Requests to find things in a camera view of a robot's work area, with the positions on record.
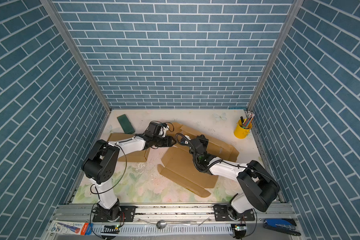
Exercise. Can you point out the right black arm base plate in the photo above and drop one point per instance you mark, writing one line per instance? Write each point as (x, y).
(225, 212)

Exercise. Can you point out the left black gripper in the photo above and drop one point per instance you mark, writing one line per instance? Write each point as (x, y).
(167, 141)

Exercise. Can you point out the green rectangular sponge block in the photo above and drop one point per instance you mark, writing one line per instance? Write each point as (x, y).
(125, 124)

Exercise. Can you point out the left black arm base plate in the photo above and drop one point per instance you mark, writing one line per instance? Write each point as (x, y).
(115, 214)

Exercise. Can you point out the white slotted cable duct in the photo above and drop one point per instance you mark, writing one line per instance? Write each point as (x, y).
(150, 230)

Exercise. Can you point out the yellow pen cup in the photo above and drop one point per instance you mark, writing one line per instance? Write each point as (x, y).
(241, 132)

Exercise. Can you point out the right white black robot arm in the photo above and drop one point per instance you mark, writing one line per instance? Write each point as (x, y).
(258, 186)

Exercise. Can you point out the blue black pliers tool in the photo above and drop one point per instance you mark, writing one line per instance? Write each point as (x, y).
(285, 226)

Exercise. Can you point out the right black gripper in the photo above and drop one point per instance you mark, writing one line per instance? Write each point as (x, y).
(203, 141)

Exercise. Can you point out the pens in cup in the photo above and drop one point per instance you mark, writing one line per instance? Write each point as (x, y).
(247, 121)

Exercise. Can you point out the cardboard box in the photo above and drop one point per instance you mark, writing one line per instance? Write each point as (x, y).
(177, 166)
(133, 147)

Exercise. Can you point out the metal spoon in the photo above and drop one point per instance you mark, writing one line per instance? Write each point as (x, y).
(161, 224)

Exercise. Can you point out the white blue product package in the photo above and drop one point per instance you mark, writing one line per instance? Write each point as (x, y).
(70, 228)

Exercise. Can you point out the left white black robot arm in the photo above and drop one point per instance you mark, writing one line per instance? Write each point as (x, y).
(102, 159)

